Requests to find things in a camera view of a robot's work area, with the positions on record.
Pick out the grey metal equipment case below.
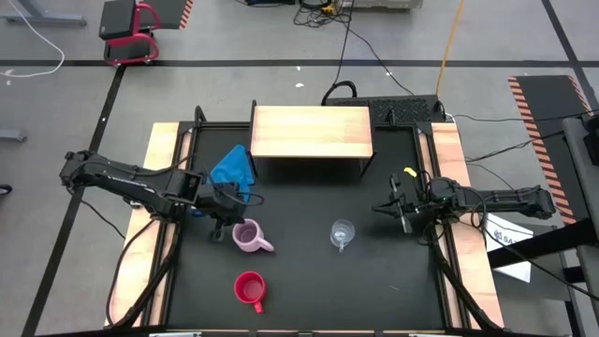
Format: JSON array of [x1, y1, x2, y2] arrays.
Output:
[[341, 0, 425, 10]]

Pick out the grey floor block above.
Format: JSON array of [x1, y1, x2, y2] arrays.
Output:
[[0, 128, 28, 143]]

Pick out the yellow hanging cable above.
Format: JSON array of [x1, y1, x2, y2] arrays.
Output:
[[434, 0, 467, 97]]

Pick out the hazard striped black ramp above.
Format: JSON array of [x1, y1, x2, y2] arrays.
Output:
[[507, 74, 596, 227], [139, 0, 195, 31]]

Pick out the clear glass mug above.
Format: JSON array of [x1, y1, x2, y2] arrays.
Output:
[[329, 218, 357, 255]]

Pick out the red black step stool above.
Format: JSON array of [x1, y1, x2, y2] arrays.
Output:
[[98, 0, 163, 67]]

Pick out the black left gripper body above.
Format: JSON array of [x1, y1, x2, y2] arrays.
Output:
[[198, 181, 244, 242]]

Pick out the black perforated box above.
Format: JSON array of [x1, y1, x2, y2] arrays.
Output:
[[322, 95, 444, 125]]

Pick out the grey metal floor stand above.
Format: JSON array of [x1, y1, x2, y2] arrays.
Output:
[[0, 0, 88, 27]]

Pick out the wooden shelf black frame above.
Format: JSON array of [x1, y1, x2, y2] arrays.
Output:
[[249, 98, 377, 182]]

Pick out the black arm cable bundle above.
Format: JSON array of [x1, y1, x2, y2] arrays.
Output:
[[420, 217, 500, 334], [105, 217, 184, 329]]

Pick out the white floor cable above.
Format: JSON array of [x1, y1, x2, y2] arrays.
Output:
[[0, 0, 66, 79]]

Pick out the blue cloth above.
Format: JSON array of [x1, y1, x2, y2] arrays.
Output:
[[209, 143, 258, 191]]

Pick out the black beam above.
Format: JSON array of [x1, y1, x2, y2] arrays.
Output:
[[486, 218, 599, 271]]

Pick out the black aluminium table frame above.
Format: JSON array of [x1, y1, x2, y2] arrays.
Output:
[[144, 105, 509, 337]]

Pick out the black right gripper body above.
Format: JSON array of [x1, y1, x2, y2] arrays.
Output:
[[390, 172, 439, 235]]

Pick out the black floor cable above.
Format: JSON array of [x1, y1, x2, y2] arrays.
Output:
[[320, 13, 359, 107]]

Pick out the tangled black cables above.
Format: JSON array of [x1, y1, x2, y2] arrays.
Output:
[[292, 0, 355, 30]]

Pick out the pink ribbed mug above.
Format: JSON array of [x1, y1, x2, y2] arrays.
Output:
[[231, 217, 276, 255]]

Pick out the red plastic mug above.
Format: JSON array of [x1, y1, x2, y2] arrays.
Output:
[[233, 271, 269, 315]]

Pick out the white paper sheet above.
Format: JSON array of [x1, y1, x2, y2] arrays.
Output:
[[481, 212, 535, 285]]

